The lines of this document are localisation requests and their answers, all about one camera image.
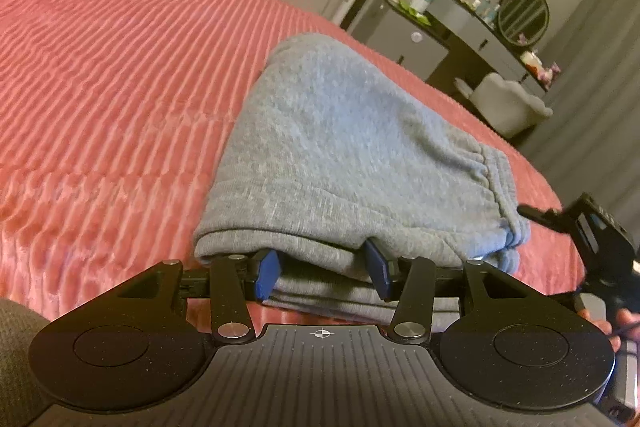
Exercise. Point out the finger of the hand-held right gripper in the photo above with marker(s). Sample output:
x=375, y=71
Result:
x=542, y=217

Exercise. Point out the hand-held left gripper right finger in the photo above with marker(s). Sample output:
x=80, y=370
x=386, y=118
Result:
x=378, y=271

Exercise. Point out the pale blue bottle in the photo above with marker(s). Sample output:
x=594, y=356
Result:
x=491, y=13

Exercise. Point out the pink ribbed blanket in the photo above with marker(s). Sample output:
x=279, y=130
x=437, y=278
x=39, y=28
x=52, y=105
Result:
x=100, y=57

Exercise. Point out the grey vanity desk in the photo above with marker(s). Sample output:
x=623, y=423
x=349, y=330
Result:
x=475, y=42

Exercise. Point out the grey pants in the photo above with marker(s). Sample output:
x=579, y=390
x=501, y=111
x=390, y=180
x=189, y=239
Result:
x=340, y=132

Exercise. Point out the grey curtain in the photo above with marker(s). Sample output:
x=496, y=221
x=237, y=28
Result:
x=590, y=57

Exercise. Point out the round black framed mirror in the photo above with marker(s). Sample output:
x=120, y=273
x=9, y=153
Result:
x=523, y=14

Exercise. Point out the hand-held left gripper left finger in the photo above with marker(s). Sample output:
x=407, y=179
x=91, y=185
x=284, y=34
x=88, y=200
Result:
x=269, y=274

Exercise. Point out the grey drawer cabinet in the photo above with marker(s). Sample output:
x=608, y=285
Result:
x=407, y=49

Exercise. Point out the white and red container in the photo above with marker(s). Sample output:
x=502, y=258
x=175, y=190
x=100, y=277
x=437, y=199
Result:
x=530, y=61

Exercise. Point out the person's right hand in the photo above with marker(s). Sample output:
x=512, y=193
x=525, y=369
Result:
x=626, y=324

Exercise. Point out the green leafy item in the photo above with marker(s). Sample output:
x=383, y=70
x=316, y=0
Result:
x=417, y=14

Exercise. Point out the white shell back chair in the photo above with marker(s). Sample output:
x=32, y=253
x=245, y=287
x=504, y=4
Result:
x=505, y=102

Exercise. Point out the person's dark grey clothing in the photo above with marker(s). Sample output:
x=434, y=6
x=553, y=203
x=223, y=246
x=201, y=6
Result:
x=17, y=352

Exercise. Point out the pink plush toy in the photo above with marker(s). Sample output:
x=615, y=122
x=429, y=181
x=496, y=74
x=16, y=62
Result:
x=551, y=72

